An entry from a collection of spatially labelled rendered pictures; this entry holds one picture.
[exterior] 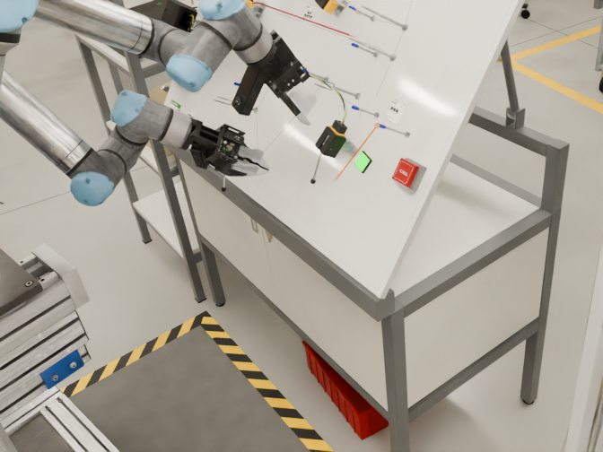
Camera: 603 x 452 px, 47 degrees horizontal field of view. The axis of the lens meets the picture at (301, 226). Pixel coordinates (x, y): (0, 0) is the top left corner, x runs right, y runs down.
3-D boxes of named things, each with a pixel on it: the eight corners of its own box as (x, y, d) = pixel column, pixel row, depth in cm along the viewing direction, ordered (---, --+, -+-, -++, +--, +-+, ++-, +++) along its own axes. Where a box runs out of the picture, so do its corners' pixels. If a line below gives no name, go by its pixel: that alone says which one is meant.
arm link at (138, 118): (110, 107, 146) (126, 78, 141) (159, 127, 151) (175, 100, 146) (105, 131, 141) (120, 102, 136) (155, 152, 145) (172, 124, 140)
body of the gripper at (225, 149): (240, 164, 147) (188, 143, 142) (224, 173, 154) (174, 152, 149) (249, 133, 149) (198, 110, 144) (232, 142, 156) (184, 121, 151)
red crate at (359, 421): (361, 442, 226) (358, 416, 218) (306, 367, 255) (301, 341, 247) (433, 404, 235) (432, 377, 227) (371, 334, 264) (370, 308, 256)
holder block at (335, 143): (326, 148, 166) (314, 144, 163) (338, 129, 163) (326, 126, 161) (335, 158, 163) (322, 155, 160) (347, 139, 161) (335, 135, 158)
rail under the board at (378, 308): (378, 323, 158) (376, 302, 154) (159, 142, 240) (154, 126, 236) (396, 311, 160) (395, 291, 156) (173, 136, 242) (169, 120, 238)
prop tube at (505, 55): (516, 123, 180) (499, 23, 159) (508, 119, 182) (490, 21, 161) (524, 116, 180) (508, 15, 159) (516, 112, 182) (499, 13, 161)
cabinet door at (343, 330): (385, 412, 186) (377, 308, 162) (275, 308, 224) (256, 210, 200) (392, 408, 187) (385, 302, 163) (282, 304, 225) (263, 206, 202)
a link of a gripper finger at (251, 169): (274, 178, 152) (237, 163, 148) (262, 184, 157) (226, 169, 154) (277, 166, 153) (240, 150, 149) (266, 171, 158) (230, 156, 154)
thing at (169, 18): (194, 7, 227) (156, -8, 218) (219, 21, 215) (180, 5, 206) (187, 27, 229) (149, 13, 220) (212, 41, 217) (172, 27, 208)
